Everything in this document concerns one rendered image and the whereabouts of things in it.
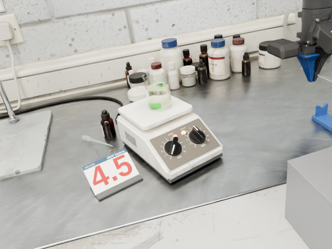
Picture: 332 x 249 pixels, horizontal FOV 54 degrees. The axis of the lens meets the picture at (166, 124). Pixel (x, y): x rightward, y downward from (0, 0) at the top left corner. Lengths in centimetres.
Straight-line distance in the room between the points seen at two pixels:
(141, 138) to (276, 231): 28
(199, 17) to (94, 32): 35
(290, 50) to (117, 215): 44
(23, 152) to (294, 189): 58
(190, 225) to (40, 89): 73
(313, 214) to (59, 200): 42
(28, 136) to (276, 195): 60
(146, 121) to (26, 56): 59
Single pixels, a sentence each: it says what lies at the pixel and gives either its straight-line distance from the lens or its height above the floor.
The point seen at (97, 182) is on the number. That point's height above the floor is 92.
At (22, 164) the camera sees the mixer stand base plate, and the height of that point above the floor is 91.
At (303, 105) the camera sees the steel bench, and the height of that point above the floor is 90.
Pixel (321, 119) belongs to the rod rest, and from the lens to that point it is 76.
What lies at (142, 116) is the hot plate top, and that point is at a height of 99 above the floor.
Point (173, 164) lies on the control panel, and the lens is 58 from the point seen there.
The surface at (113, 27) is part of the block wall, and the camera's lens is 109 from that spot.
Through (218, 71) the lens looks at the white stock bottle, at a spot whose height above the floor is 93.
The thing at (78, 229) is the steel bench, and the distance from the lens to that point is 56.
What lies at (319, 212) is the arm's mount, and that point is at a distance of 43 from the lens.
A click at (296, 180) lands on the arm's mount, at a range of 46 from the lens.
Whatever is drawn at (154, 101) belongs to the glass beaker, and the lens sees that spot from 64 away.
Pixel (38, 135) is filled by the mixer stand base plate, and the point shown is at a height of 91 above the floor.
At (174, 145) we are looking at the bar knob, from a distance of 58.
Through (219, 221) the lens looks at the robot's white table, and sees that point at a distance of 52.
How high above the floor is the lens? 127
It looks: 28 degrees down
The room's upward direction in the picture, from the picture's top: 9 degrees counter-clockwise
